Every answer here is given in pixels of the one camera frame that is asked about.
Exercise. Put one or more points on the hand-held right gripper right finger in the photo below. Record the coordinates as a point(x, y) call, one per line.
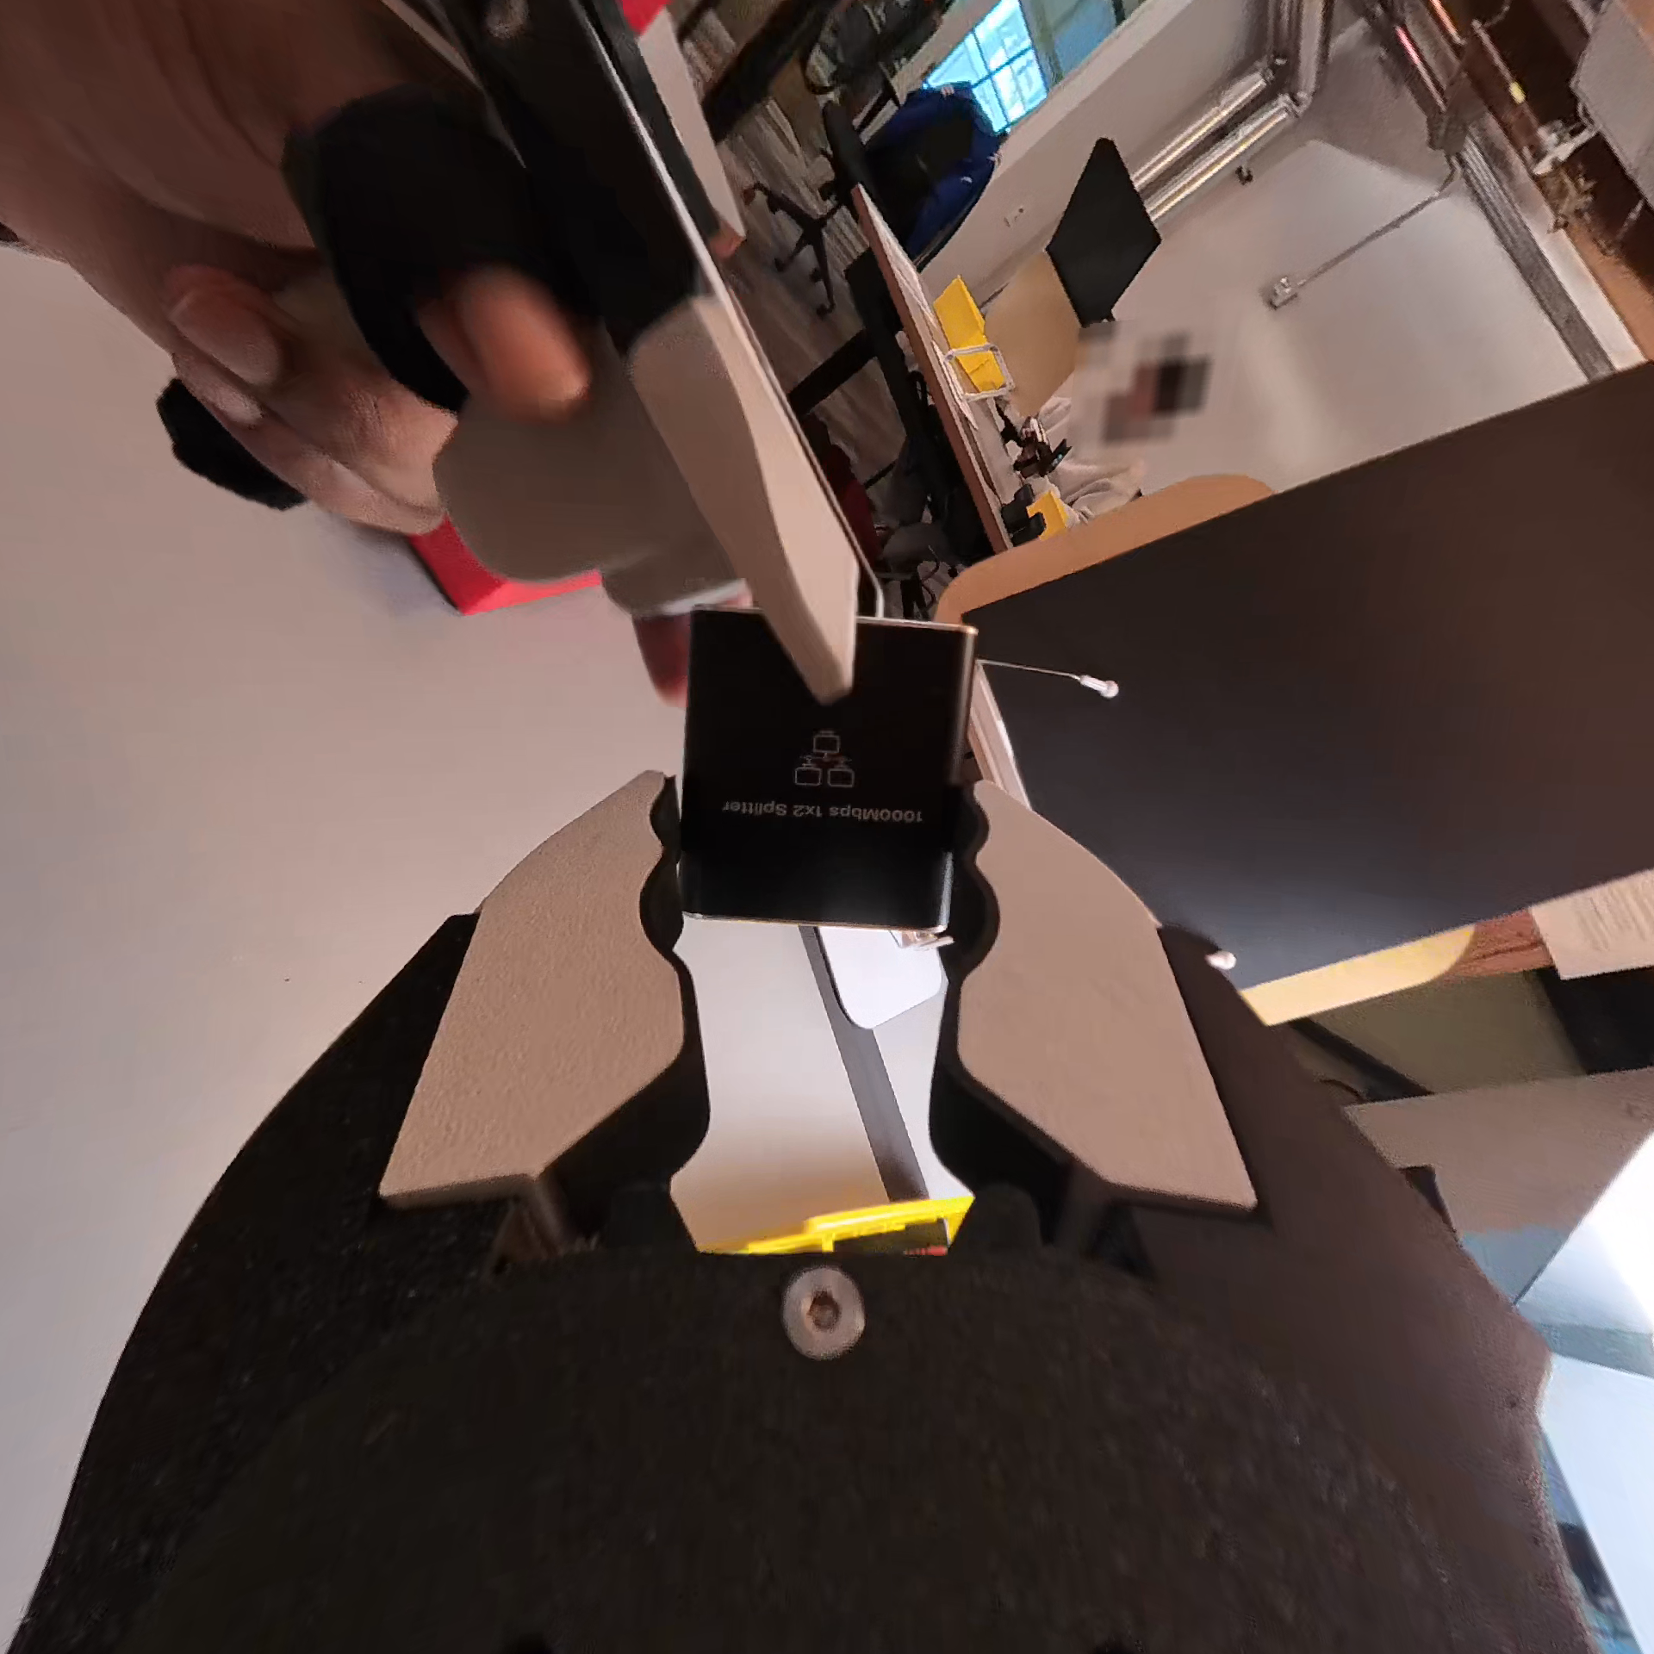
point(1099, 1046)

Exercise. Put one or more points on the book stand with black board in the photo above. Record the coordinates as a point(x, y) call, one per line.
point(1292, 711)
point(1099, 232)

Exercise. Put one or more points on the person's left hand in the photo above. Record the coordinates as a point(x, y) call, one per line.
point(156, 116)

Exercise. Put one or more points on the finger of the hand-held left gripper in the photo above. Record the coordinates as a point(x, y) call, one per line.
point(763, 490)

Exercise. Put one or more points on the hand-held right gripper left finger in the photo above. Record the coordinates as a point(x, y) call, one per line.
point(556, 1034)

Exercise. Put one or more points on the yellow storage bin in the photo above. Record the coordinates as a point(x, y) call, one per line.
point(839, 1227)
point(963, 323)

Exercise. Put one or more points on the red storage bin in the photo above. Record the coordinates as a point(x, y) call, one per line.
point(491, 587)

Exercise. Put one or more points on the blue jacket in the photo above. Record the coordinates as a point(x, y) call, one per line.
point(930, 156)

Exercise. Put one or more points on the black ethernet splitter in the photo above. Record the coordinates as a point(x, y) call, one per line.
point(827, 853)

